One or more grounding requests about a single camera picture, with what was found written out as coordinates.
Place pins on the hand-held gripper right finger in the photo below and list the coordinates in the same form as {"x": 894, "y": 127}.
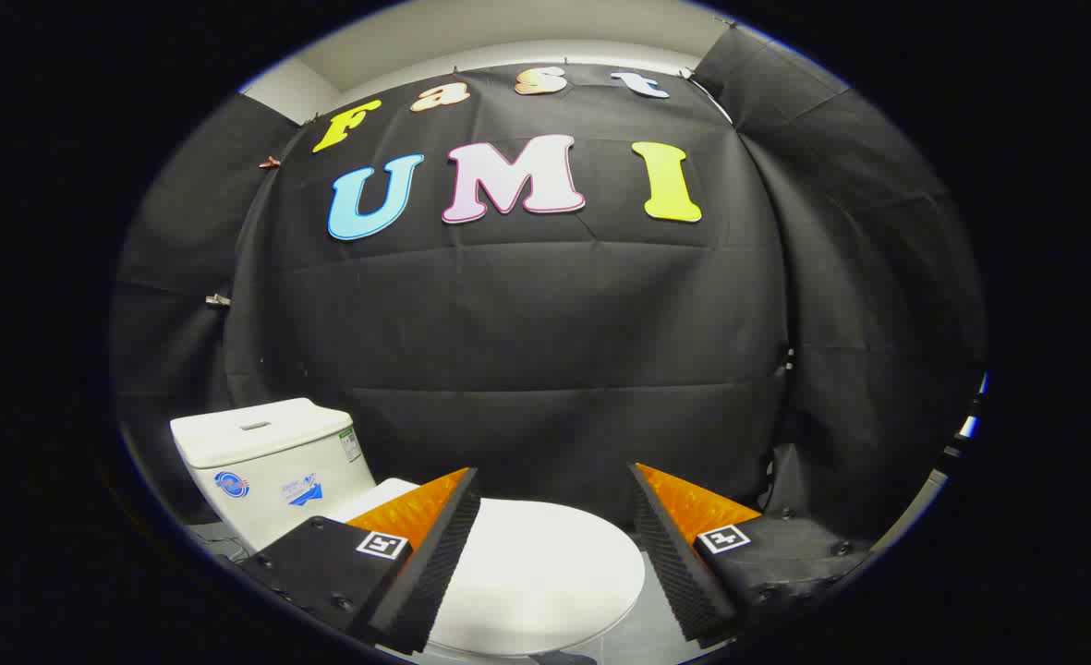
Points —
{"x": 679, "y": 573}

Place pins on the silver backdrop clip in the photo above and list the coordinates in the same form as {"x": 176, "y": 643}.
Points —
{"x": 217, "y": 300}

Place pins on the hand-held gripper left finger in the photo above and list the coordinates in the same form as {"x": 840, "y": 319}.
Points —
{"x": 434, "y": 563}

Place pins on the black backdrop cloth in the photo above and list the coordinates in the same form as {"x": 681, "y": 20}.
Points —
{"x": 545, "y": 323}

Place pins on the white toilet tank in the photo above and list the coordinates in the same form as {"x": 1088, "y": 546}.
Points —
{"x": 259, "y": 462}

